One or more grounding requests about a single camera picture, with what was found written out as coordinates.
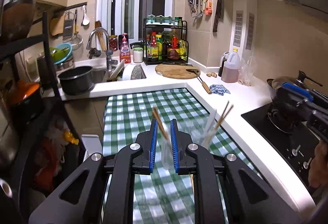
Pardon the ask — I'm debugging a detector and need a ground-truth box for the yellow plastic object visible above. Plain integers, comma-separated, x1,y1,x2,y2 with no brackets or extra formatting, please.
64,130,79,145

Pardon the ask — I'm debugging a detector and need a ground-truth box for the oil jug with yellow cap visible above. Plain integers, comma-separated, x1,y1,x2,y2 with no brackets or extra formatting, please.
221,48,242,83

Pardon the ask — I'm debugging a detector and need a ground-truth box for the black glass gas stove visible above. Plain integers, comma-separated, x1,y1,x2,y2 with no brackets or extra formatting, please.
241,101,328,189

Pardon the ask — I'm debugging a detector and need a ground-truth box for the black cooking pot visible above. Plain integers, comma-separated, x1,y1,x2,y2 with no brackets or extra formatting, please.
58,66,94,96

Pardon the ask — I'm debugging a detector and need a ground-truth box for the red label sauce bottle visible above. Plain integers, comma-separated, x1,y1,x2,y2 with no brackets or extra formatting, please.
150,32,158,62

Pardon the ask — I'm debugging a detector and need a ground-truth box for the yellow green bottle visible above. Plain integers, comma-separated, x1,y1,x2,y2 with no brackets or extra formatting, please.
156,34,163,60

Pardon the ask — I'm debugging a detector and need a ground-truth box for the hanging wooden board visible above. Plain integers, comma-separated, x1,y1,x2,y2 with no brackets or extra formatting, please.
50,15,66,36

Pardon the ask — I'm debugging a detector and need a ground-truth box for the green checkered tablecloth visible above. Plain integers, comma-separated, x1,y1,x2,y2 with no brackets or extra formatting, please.
102,88,264,224

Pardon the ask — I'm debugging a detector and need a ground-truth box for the green colander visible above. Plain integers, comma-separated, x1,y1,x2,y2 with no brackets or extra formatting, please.
50,47,64,63

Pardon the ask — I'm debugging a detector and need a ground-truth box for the yellow seasoning packet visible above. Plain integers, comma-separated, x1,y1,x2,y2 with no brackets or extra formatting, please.
179,39,187,59

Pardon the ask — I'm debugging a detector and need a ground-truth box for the steel sink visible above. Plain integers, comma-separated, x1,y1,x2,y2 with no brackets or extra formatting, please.
91,67,123,83

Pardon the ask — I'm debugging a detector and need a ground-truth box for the red jar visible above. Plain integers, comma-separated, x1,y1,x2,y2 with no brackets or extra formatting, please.
109,35,119,51

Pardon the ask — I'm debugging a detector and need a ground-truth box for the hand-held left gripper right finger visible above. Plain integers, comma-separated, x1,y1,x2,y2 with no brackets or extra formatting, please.
170,119,301,224

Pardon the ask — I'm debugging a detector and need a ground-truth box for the blue rag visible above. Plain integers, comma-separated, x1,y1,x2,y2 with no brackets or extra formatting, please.
210,84,231,96

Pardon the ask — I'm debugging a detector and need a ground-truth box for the mesh strainer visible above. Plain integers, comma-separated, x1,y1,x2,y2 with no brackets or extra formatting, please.
70,34,84,50

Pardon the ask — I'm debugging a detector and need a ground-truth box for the blue colander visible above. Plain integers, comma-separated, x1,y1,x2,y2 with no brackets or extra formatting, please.
55,43,73,64

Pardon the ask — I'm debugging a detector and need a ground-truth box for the white canister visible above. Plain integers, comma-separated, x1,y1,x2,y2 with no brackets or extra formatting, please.
133,47,143,63

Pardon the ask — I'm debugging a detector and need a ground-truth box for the orange pot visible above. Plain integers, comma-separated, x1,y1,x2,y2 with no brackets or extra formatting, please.
10,80,43,122

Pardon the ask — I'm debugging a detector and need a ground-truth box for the round wooden cutting board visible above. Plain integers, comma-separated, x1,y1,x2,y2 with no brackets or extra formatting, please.
155,63,201,79

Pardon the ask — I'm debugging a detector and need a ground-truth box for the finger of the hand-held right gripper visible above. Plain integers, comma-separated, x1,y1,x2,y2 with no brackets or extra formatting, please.
281,82,314,103
272,87,309,122

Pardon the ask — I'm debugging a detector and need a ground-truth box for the black wire spice rack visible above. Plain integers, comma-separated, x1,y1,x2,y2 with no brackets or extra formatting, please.
143,20,189,65

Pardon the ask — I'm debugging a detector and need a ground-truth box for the hanging metal ladle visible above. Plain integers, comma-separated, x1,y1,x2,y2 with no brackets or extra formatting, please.
196,0,205,18

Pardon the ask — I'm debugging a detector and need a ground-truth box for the white strainer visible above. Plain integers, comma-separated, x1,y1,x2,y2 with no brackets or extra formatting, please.
122,64,147,81

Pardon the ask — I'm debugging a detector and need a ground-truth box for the metal kettle on stove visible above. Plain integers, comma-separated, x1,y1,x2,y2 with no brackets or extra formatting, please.
266,70,323,112

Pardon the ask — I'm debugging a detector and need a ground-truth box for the large red sauce bottle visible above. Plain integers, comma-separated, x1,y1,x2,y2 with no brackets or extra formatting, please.
168,30,180,60

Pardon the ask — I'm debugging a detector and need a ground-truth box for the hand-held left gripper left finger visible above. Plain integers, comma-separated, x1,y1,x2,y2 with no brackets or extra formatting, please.
29,119,158,224

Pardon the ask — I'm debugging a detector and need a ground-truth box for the bunch of wooden chopsticks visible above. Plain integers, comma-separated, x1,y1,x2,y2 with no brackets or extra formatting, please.
205,101,234,146

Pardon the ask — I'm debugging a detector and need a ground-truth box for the black dish rack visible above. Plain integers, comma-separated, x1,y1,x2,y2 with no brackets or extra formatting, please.
0,0,88,189

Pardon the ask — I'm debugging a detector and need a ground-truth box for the white wall vent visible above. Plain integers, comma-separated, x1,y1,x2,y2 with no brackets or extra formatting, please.
246,12,255,50
233,11,244,47

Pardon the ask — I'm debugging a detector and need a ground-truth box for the pink dish soap bottle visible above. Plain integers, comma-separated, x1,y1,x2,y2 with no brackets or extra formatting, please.
119,33,132,64

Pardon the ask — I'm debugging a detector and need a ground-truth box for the metal grater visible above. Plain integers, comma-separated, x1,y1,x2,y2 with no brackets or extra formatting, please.
63,12,75,40

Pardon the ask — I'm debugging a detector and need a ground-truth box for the tan wooden chopstick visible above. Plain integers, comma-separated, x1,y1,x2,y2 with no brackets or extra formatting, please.
152,107,167,141
154,105,170,138

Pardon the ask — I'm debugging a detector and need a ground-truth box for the clear plastic bag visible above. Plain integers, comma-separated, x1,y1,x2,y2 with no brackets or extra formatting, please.
238,56,257,86

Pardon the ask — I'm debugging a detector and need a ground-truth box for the wooden handled spatula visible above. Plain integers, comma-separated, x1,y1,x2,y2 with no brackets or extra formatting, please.
186,69,213,94

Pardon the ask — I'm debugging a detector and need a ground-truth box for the white plate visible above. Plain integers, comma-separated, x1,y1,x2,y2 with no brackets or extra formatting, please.
109,60,125,80

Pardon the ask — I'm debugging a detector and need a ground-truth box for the clear plastic utensil holder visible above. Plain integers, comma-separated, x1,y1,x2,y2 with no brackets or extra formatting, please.
160,109,218,170

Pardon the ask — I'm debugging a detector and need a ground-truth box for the steel cup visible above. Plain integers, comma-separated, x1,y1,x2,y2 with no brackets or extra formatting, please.
0,179,12,199

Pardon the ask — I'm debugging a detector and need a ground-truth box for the chrome faucet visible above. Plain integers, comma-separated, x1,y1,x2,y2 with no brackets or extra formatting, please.
86,28,119,72

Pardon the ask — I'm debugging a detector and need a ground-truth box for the dark bowl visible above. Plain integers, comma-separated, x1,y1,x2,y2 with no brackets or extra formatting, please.
2,0,36,40

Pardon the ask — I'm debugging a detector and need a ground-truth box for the white ladle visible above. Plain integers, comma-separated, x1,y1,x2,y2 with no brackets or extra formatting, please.
81,7,90,26

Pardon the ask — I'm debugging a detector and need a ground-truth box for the white stool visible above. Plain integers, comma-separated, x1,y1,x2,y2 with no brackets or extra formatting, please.
81,134,103,160

